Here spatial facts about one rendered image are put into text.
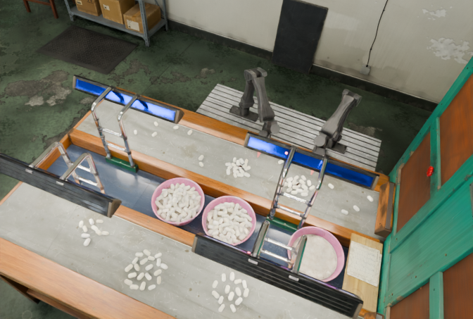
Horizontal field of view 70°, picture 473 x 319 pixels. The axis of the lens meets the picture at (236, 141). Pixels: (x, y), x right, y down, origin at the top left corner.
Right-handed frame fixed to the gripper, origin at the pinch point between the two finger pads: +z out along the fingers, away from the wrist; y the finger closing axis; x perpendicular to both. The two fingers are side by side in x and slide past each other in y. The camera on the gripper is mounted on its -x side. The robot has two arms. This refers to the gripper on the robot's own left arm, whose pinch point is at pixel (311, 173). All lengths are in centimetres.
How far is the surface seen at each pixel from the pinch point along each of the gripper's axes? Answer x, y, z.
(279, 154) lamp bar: -29.3, -17.7, -4.6
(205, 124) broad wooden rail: 12, -69, -7
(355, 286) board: -29, 32, 40
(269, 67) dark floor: 183, -71, -90
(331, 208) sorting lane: -2.0, 15.0, 13.9
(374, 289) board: -28, 40, 39
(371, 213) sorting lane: 1.4, 35.5, 10.0
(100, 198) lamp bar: -67, -76, 33
